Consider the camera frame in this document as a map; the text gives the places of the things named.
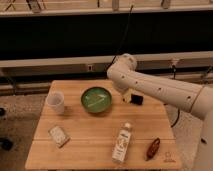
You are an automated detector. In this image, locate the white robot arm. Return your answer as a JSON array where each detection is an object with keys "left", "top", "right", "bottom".
[{"left": 107, "top": 54, "right": 213, "bottom": 171}]

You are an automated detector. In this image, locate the clear bottle with label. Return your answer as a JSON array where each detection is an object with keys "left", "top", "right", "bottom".
[{"left": 112, "top": 123, "right": 132, "bottom": 163}]

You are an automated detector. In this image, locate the green ceramic bowl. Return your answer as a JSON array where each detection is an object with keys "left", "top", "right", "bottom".
[{"left": 81, "top": 87, "right": 112, "bottom": 113}]

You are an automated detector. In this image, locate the brown oblong object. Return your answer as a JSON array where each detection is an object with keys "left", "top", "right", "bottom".
[{"left": 146, "top": 138, "right": 160, "bottom": 160}]

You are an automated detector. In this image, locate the black rectangular box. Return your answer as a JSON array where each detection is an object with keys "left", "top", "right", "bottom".
[{"left": 131, "top": 94, "right": 143, "bottom": 105}]

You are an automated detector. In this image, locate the wooden folding table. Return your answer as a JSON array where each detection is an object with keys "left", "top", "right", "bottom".
[{"left": 25, "top": 80, "right": 181, "bottom": 171}]

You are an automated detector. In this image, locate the black hanging cable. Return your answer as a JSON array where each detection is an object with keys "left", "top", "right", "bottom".
[{"left": 109, "top": 3, "right": 135, "bottom": 66}]

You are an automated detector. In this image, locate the white rectangular packet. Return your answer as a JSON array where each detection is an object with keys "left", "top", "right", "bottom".
[{"left": 48, "top": 126, "right": 70, "bottom": 148}]

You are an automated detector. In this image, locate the white plastic cup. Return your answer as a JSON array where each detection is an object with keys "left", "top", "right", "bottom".
[{"left": 46, "top": 91, "right": 65, "bottom": 115}]

